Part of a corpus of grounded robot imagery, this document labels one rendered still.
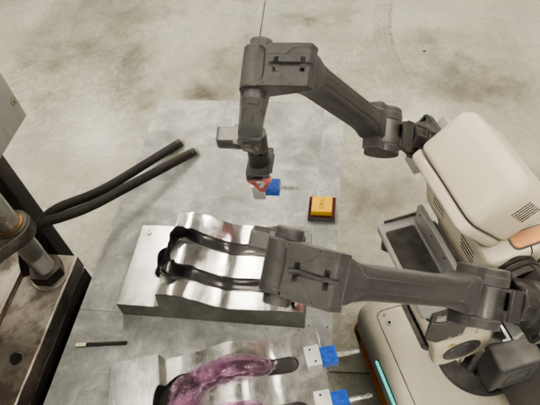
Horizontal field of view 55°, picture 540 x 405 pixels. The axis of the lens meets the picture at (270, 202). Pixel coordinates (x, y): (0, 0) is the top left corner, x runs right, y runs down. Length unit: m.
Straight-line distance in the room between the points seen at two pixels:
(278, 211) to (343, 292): 0.94
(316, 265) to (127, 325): 0.90
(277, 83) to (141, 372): 0.76
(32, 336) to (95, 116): 2.04
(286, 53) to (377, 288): 0.41
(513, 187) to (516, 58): 2.71
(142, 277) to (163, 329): 0.15
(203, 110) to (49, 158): 1.50
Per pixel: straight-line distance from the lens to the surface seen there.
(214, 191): 1.68
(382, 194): 2.68
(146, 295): 1.45
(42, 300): 1.66
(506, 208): 0.96
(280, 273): 0.70
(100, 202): 1.62
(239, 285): 1.38
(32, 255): 1.57
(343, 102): 0.97
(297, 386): 1.28
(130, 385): 1.30
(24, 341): 1.62
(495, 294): 0.94
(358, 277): 0.69
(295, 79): 0.86
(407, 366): 1.93
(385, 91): 3.24
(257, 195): 1.48
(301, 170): 1.70
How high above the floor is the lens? 2.06
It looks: 51 degrees down
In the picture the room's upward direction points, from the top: 9 degrees counter-clockwise
